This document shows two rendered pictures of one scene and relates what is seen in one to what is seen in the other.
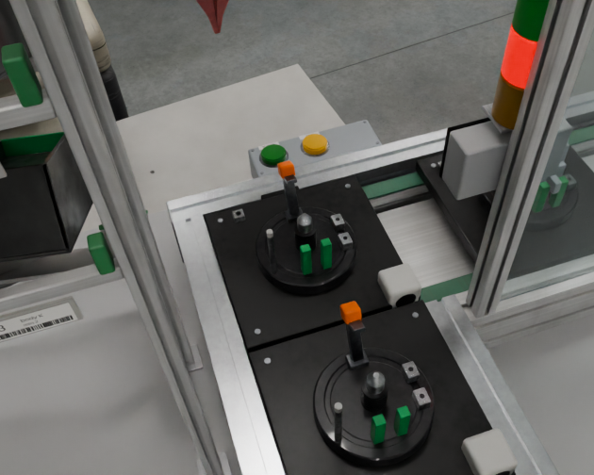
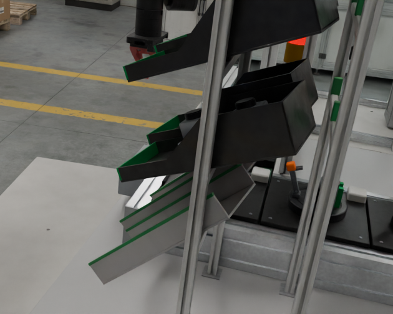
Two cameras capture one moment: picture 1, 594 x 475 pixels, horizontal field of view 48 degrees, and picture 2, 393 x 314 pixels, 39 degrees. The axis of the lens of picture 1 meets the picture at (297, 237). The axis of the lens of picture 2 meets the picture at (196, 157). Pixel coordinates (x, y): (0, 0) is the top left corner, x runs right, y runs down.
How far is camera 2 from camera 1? 112 cm
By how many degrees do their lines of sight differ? 56
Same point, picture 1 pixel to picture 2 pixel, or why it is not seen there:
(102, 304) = (136, 286)
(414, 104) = not seen: outside the picture
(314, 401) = not seen: hidden behind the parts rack
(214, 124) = (42, 196)
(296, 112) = (76, 173)
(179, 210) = (135, 207)
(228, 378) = (267, 233)
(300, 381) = (288, 215)
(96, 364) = not seen: hidden behind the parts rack
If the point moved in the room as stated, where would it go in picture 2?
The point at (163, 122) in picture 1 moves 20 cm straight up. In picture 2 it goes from (8, 209) to (6, 134)
